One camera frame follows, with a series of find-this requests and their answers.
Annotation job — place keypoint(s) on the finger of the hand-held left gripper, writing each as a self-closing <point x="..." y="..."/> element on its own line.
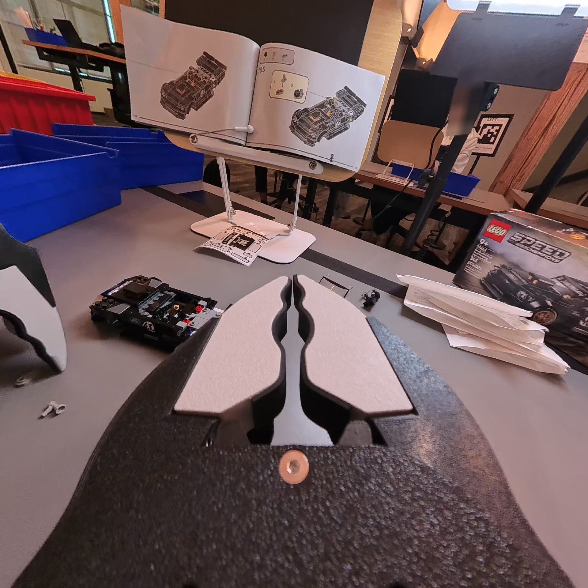
<point x="28" y="303"/>

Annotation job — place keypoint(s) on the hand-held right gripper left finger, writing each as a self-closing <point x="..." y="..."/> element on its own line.
<point x="230" y="358"/>

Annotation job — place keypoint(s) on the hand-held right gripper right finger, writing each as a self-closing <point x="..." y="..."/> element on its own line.
<point x="358" y="358"/>

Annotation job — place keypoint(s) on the black lego car model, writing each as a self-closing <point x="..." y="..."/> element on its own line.
<point x="147" y="308"/>

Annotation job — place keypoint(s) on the small light grey lego piece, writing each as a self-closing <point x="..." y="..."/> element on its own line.
<point x="21" y="380"/>
<point x="48" y="410"/>

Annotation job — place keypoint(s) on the small black lego piece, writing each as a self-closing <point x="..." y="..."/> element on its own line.
<point x="371" y="298"/>

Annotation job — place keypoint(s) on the clear lego windshield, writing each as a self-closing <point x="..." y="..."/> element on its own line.
<point x="335" y="287"/>

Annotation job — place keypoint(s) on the lego set box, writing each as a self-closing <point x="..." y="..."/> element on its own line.
<point x="542" y="266"/>

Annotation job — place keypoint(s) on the lego instruction booklet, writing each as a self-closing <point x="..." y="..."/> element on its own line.
<point x="202" y="55"/>

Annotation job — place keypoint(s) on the white sticker sheet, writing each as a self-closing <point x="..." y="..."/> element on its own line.
<point x="234" y="243"/>

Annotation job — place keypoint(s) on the white paper bags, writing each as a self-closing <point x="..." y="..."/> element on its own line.
<point x="478" y="317"/>

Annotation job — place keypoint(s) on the red plastic bin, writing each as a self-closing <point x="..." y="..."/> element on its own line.
<point x="41" y="106"/>

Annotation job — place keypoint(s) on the small blue plastic bin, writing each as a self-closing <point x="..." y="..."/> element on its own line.
<point x="459" y="184"/>

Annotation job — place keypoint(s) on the wooden work table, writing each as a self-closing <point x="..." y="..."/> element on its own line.
<point x="551" y="207"/>
<point x="487" y="202"/>

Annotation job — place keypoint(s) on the white metal stand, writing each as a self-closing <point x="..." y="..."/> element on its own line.
<point x="257" y="154"/>

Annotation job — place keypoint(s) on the light wooden chair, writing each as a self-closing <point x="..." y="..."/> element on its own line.
<point x="409" y="142"/>

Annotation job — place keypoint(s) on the black light stand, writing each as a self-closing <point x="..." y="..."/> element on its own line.
<point x="560" y="165"/>
<point x="450" y="156"/>

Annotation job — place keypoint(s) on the background wooden desk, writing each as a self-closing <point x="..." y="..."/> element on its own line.
<point x="83" y="53"/>

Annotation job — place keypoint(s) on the black white marker tag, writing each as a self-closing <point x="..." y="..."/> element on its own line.
<point x="493" y="135"/>

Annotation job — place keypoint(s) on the black computer monitor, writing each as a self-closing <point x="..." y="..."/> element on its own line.
<point x="423" y="96"/>

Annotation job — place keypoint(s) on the black flag board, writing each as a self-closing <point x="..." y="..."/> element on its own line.
<point x="276" y="18"/>

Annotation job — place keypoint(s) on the studio light panel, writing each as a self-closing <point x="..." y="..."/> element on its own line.
<point x="514" y="46"/>

